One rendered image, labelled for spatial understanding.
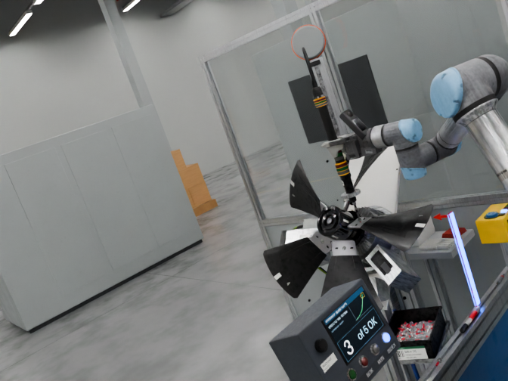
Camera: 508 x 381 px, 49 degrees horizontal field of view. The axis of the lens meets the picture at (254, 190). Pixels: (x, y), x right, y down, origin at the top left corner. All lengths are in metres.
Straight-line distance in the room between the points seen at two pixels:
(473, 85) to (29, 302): 6.21
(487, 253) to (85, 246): 5.42
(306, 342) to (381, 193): 1.21
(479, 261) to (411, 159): 1.05
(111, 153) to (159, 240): 1.32
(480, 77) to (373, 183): 0.96
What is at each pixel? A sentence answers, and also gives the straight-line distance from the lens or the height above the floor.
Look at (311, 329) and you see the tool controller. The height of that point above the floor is 1.24.
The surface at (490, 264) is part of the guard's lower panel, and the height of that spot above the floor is 0.66.
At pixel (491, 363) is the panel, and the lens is 2.04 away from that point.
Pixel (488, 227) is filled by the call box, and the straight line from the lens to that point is 2.10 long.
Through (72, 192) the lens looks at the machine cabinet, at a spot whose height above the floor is 1.34.
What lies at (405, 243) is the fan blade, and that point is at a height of 1.13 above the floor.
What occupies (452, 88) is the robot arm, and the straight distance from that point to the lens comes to 1.48.
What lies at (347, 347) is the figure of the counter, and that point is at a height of 1.16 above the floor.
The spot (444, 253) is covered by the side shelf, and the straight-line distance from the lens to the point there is 2.49.
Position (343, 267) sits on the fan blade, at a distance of 2.03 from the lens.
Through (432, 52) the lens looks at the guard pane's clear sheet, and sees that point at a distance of 2.54.
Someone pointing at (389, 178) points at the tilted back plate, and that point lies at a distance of 2.33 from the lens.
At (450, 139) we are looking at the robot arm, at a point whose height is 1.41.
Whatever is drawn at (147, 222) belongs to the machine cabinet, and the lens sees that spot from 7.57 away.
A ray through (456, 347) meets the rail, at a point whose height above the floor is 0.86.
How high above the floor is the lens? 1.76
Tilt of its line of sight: 10 degrees down
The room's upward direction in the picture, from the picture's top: 20 degrees counter-clockwise
